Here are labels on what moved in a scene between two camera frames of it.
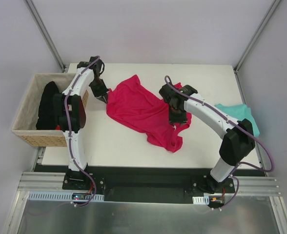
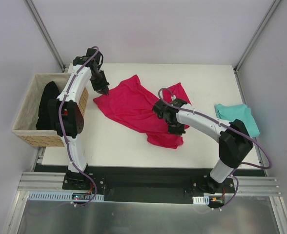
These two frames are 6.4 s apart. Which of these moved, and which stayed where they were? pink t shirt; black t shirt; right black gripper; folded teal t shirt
Moved: right black gripper
Stayed: black t shirt; pink t shirt; folded teal t shirt
